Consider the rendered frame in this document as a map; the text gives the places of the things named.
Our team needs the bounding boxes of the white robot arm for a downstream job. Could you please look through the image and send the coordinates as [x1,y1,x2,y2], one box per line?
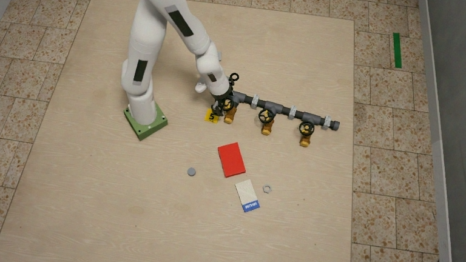
[121,0,229,125]

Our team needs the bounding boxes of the grey pipe manifold with three valves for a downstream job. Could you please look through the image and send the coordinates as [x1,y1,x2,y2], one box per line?
[223,91,340,147]

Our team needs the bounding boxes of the yellow square tag with number 5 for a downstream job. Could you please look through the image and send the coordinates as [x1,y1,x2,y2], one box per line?
[204,109,219,123]

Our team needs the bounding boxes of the red flat rectangular block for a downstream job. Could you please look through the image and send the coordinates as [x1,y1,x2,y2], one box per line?
[218,143,246,178]

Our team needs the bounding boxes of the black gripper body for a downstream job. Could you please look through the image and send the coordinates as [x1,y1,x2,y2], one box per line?
[211,85,231,104]

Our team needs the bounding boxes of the grey round disc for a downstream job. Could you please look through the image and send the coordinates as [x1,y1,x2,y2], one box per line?
[187,167,196,176]

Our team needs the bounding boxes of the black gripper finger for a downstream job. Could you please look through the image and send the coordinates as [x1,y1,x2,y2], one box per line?
[211,98,226,116]
[227,76,235,96]

